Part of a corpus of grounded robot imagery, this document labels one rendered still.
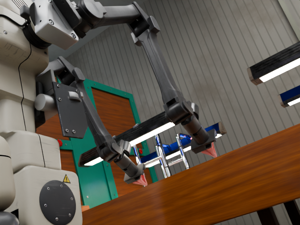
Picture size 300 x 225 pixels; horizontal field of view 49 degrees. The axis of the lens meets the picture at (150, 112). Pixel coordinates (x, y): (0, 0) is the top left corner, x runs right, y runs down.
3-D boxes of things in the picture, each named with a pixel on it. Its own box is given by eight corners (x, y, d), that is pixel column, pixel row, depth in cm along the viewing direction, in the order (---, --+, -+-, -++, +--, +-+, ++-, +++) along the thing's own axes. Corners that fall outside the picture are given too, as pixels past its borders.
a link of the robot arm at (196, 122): (178, 125, 117) (192, 118, 115) (179, 114, 123) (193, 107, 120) (189, 138, 120) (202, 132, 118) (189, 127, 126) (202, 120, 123)
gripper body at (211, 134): (193, 141, 128) (183, 128, 125) (217, 131, 124) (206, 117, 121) (193, 153, 123) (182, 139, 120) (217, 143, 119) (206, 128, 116)
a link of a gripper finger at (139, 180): (139, 182, 157) (127, 170, 153) (151, 177, 154) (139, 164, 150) (137, 193, 152) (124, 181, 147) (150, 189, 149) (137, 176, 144)
